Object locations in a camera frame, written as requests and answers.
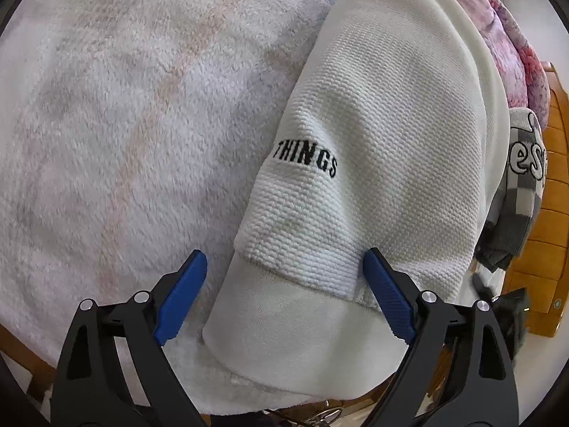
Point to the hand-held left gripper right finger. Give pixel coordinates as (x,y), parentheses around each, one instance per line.
(389,296)

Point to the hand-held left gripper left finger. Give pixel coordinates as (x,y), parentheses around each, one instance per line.
(182,296)

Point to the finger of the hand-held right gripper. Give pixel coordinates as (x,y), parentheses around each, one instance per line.
(482,287)

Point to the white button-up jacket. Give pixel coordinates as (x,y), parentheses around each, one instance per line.
(382,142)

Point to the wooden headboard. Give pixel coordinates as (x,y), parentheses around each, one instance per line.
(544,231)

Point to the grey checkered sweater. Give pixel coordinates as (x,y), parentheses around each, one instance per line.
(520,195)

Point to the white fleece bed blanket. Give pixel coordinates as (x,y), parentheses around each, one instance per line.
(133,120)

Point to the purple floral quilt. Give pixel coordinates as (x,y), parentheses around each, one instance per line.
(511,40)

